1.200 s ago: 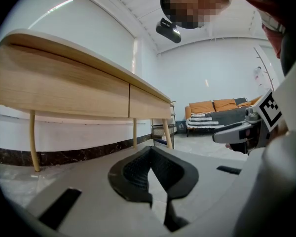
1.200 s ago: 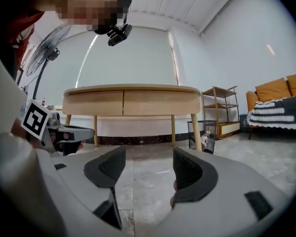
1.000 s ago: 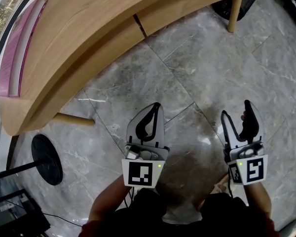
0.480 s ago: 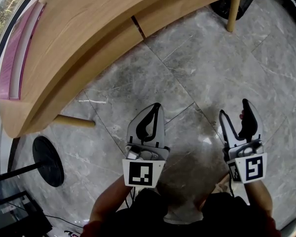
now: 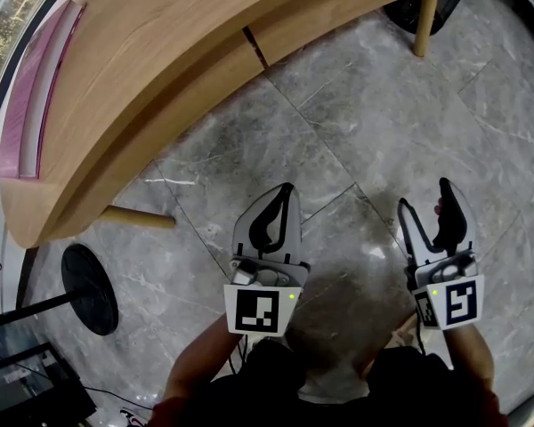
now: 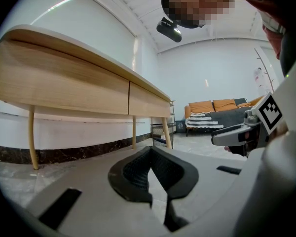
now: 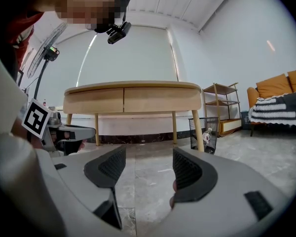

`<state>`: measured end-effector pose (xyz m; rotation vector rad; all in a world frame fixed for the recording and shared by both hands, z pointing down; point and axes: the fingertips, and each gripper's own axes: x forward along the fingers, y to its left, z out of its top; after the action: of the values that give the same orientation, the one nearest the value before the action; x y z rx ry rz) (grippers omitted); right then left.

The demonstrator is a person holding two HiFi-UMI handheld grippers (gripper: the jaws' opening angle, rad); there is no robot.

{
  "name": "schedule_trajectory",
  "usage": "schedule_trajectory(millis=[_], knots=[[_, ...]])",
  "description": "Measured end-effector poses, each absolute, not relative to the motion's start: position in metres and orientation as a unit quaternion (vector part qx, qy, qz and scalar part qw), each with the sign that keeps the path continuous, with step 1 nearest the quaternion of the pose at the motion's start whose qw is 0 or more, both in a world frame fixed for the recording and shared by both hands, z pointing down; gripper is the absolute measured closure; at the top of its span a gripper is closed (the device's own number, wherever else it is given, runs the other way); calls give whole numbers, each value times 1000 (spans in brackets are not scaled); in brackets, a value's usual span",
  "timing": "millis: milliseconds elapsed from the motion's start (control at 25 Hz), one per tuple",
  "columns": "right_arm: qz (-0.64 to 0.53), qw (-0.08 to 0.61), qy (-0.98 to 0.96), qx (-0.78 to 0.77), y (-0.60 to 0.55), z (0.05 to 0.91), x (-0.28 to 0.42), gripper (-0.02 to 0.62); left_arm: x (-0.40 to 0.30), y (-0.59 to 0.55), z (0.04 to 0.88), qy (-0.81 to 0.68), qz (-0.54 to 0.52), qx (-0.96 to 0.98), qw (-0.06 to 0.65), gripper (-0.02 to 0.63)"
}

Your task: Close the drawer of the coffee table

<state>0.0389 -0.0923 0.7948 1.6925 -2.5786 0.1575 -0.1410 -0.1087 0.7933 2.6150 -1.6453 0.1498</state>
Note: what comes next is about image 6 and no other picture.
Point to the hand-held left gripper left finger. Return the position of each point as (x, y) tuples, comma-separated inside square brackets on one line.
[(101, 206)]

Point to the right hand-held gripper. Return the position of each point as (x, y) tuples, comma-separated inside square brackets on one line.
[(269, 112)]

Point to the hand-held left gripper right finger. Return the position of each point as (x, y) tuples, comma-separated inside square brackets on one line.
[(212, 189)]

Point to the wooden drawer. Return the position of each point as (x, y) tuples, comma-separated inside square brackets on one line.
[(150, 101)]

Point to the person's right forearm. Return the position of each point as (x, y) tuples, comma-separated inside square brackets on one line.
[(282, 130)]

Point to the wooden coffee table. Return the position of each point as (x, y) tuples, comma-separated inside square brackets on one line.
[(64, 83)]

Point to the person's right hand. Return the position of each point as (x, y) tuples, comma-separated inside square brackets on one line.
[(227, 149)]

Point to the black white fringed blanket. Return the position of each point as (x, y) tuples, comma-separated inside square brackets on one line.
[(227, 118)]

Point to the orange sofa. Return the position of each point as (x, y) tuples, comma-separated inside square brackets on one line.
[(199, 106)]

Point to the small blue waste bin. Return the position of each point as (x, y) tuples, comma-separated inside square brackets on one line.
[(180, 127)]

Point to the brown wooden shelf rack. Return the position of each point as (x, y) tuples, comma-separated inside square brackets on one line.
[(173, 110)]

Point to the white hanging garment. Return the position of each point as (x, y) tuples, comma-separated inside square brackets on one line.
[(260, 81)]

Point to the wooden coat rack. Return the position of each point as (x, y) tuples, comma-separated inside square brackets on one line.
[(267, 68)]

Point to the person's red shirt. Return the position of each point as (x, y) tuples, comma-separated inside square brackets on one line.
[(271, 41)]

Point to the person's head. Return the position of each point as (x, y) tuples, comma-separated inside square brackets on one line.
[(197, 4)]

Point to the black head camera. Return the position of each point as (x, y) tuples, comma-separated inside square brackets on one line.
[(169, 31)]

